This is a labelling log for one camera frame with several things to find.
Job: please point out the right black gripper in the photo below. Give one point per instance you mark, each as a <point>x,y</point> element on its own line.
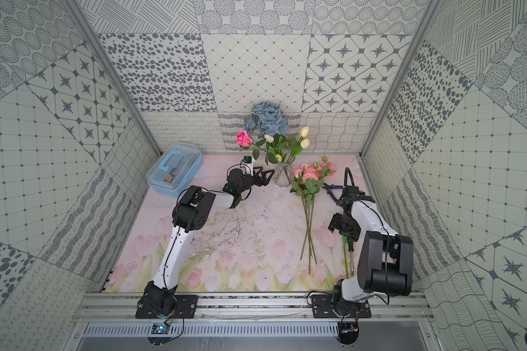
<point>344,224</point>

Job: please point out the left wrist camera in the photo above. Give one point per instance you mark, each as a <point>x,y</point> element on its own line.
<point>247,164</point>

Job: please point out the blue hydrangea flower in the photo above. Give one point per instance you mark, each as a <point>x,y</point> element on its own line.
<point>267,119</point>

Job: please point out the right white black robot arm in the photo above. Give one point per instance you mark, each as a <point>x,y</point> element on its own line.
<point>385,264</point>

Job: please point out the clear glass vase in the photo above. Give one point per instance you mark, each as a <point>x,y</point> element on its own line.
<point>284,174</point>

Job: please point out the blue clear plastic toolbox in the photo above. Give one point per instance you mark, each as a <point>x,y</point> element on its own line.
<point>192,163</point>

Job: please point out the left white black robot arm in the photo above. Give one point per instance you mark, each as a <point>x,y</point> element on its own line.
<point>190,214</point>

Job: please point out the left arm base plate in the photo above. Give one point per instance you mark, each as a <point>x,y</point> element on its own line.
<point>182,306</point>

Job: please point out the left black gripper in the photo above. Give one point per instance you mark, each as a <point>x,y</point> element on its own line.
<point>255,179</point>

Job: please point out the screwdriver inside toolbox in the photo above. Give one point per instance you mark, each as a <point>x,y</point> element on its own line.
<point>173,172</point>

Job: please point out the light pink rose stem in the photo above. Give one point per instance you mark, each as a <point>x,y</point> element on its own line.
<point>305,210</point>

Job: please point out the magenta rose stem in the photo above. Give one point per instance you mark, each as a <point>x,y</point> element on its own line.
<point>259,147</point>

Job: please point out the cream tulip stem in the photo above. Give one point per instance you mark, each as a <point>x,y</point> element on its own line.
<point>282,149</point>

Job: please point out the coral rose cluster stem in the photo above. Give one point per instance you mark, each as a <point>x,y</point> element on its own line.
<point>314,182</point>

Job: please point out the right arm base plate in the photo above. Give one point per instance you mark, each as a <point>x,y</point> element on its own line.
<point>325,306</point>

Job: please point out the large coral pink rose stem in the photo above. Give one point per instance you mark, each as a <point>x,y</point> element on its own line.
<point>309,197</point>

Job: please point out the aluminium rail frame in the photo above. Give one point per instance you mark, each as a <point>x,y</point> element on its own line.
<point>248,306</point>

